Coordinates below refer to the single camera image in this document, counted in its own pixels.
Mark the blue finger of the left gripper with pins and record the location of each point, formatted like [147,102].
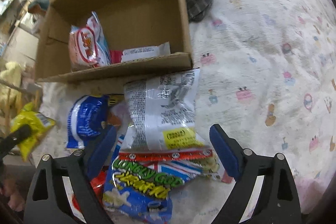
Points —
[14,139]

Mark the blue Lonely God snack bag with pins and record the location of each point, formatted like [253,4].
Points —
[143,193]

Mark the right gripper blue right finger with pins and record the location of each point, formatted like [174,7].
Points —
[228,150]

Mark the blue white striped snack bag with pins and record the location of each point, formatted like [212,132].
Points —
[86,120]

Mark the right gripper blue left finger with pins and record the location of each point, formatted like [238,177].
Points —
[97,151]

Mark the person's left hand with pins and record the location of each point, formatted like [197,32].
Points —
[9,190]

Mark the brown cardboard box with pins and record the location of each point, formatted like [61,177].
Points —
[126,24]

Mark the red snack bag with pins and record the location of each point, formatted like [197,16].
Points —
[97,184]

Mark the white red rice cake packet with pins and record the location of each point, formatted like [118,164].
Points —
[140,53]

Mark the yellow towel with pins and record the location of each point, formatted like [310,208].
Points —
[12,75]

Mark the silver white red-edged snack bag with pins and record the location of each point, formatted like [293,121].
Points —
[162,112]

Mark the yellow snack bag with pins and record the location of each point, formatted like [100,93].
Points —
[39,125]

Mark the pink white round-logo snack bag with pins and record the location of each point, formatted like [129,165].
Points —
[88,47]

